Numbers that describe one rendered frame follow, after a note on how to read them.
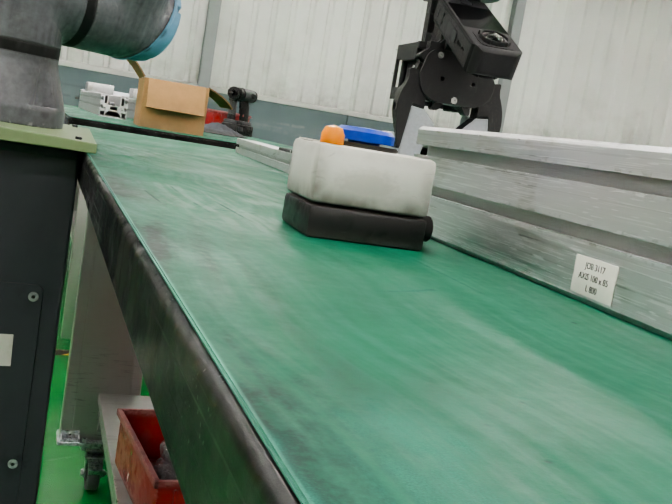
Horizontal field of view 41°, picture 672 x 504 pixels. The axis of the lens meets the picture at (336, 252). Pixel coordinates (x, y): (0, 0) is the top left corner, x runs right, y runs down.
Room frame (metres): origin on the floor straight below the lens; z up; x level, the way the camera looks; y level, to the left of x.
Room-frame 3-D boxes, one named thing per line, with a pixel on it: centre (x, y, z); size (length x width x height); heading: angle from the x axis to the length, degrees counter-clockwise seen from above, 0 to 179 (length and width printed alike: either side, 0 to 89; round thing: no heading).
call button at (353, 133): (0.61, -0.01, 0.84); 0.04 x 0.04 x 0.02
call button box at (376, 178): (0.61, -0.01, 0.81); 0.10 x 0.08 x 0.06; 106
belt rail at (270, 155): (1.41, 0.09, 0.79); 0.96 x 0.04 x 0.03; 16
